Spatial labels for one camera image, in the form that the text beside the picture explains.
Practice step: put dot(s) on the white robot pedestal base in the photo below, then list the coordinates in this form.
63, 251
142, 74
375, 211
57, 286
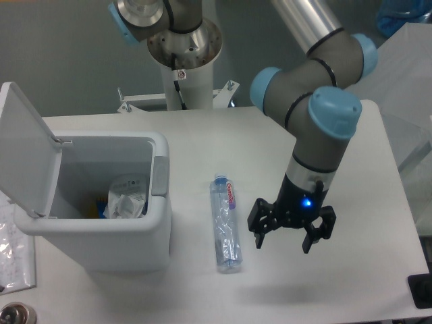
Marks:
186, 65

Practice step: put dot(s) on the white plastic wrapper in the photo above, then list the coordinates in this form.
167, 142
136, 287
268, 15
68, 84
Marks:
127, 197

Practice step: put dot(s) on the white trash can open lid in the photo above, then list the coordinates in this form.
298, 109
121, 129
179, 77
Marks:
56, 177

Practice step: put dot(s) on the clear plastic water bottle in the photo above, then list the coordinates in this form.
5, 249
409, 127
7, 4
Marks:
228, 251

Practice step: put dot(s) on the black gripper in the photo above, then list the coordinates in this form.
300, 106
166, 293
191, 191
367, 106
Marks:
293, 208

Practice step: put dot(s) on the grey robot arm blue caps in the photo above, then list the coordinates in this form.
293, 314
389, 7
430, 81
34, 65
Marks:
311, 102

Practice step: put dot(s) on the black device at table edge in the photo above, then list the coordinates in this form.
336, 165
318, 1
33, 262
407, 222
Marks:
420, 287

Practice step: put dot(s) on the round metal connector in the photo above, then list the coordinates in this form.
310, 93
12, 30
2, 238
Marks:
17, 312

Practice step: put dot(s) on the blue orange snack bag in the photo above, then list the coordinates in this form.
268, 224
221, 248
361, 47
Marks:
101, 204

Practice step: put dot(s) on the blue water jug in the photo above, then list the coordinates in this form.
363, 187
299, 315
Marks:
392, 15

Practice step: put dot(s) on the clear plastic document sleeve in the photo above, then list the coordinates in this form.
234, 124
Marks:
18, 267

